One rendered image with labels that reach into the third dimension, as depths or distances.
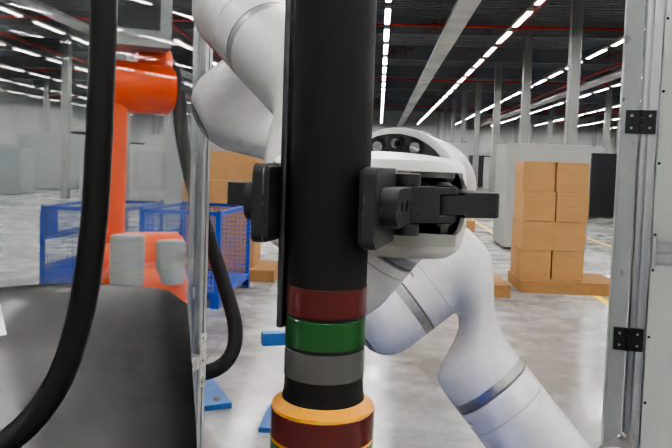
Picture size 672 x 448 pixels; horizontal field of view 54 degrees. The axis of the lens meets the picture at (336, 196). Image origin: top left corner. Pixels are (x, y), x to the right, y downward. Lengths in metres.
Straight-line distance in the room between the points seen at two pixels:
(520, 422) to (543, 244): 7.55
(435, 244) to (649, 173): 1.78
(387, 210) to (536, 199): 8.17
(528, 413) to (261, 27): 0.63
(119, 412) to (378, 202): 0.19
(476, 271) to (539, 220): 7.48
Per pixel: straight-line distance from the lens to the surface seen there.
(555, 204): 8.54
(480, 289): 0.97
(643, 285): 2.11
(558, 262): 8.59
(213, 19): 0.72
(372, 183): 0.25
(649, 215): 2.09
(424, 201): 0.29
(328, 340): 0.27
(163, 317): 0.43
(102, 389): 0.38
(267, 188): 0.26
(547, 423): 1.00
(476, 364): 0.97
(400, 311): 0.96
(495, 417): 0.99
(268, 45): 0.63
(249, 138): 0.87
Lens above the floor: 1.51
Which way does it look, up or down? 3 degrees down
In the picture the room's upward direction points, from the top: 2 degrees clockwise
